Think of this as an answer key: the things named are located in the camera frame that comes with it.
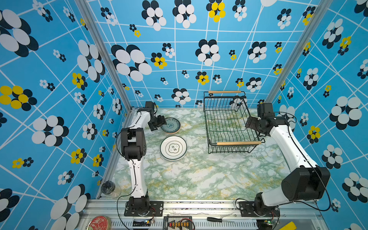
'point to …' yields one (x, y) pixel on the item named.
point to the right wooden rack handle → (238, 143)
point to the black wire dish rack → (226, 115)
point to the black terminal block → (177, 223)
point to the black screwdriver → (218, 220)
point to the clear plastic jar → (109, 188)
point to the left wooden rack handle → (224, 92)
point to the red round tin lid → (100, 222)
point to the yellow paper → (290, 226)
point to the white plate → (173, 148)
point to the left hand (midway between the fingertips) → (164, 123)
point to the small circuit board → (141, 223)
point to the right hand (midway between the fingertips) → (258, 125)
